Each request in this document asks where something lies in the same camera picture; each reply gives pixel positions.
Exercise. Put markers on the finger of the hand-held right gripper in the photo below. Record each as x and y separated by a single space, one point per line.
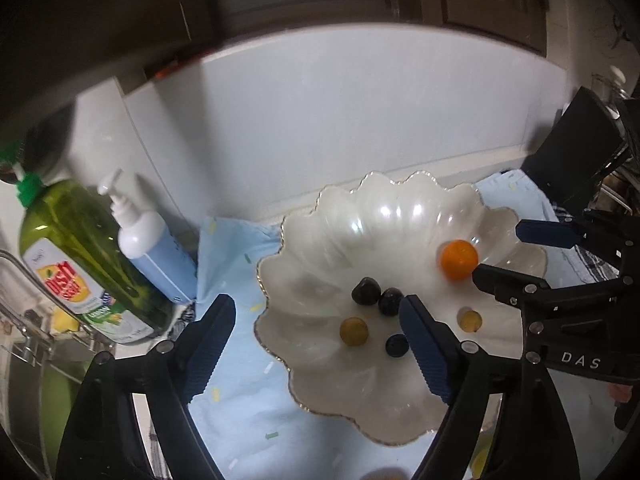
542 232
505 285

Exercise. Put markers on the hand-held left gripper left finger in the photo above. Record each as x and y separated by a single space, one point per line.
210 355

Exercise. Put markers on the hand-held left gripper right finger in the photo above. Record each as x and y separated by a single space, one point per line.
425 355

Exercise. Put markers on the small dark blue grape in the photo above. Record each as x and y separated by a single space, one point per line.
396 345

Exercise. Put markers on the yellow grape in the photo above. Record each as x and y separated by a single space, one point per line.
470 321

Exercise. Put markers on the orange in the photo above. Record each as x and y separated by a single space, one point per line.
459 259
382 475

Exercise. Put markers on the dark purple plum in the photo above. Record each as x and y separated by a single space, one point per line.
365 291
391 302

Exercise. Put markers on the yellow-green grape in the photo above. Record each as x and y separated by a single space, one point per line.
354 331

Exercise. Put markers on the green apple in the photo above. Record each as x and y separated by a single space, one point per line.
481 460

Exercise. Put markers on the white scalloped bowl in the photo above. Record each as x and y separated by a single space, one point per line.
350 240

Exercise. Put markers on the checkered cloth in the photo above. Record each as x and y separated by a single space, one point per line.
602 267

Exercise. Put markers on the light blue towel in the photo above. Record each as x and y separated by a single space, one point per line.
240 440

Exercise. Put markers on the steel pot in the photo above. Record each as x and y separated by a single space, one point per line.
620 185

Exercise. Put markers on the black knife block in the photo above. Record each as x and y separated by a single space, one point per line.
575 145

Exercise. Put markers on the blue pump bottle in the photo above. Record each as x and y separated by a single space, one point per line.
150 255

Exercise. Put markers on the yellow sponge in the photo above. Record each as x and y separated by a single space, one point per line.
65 320

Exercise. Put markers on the green plastic basin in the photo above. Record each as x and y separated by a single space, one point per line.
60 400

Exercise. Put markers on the green dish soap bottle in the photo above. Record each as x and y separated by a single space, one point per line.
85 240

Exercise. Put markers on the steel sink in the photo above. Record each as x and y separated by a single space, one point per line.
20 385

